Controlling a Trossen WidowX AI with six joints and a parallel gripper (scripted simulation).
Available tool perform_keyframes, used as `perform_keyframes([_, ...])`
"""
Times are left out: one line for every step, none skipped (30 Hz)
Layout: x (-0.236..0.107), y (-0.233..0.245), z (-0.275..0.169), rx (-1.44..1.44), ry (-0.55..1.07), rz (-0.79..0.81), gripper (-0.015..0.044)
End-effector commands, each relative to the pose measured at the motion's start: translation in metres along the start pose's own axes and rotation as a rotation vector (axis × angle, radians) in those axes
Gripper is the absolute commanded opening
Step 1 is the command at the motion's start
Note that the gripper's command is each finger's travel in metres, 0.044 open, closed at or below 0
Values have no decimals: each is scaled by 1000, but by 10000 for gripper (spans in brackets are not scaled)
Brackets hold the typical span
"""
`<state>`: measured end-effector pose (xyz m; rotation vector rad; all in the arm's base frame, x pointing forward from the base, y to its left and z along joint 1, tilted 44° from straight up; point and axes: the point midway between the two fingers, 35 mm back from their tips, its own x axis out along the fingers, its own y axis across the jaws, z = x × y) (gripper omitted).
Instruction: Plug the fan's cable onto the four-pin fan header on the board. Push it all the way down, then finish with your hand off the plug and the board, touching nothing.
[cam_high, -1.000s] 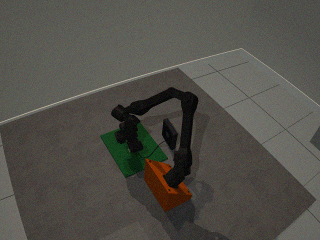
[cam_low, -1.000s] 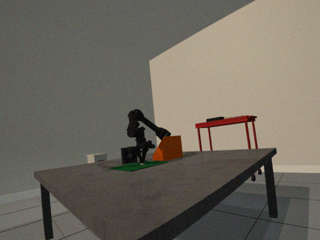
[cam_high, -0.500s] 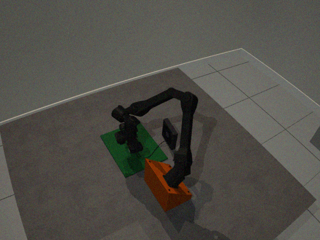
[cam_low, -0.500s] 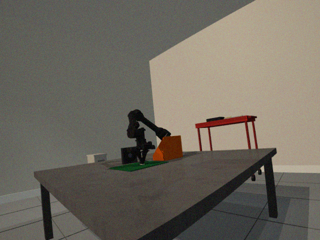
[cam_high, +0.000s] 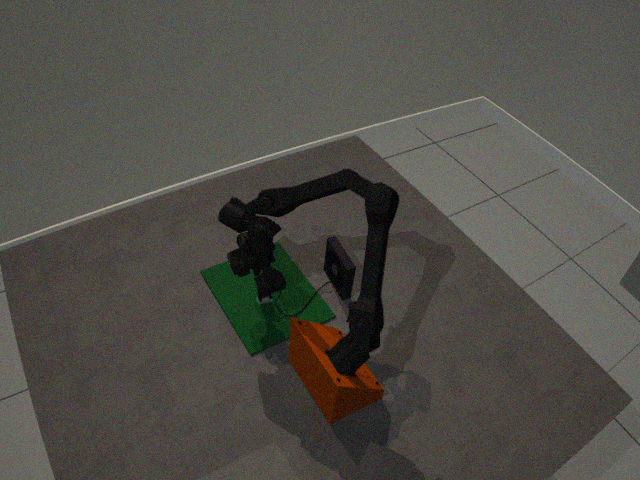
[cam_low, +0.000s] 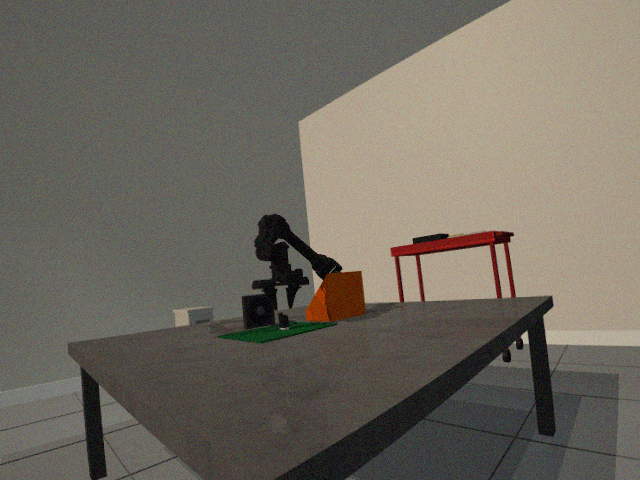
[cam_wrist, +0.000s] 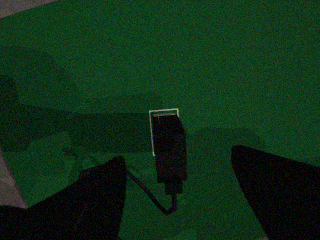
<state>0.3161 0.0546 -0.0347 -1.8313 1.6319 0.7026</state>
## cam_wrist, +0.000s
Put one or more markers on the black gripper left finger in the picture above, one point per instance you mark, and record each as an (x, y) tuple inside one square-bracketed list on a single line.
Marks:
[(88, 209)]

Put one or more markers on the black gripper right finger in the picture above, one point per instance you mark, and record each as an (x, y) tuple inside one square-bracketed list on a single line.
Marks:
[(284, 194)]

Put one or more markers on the green circuit board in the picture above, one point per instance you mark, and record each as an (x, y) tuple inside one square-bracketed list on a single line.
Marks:
[(81, 80)]

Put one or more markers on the black cable with plug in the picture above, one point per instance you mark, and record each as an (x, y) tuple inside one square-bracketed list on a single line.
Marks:
[(171, 159)]

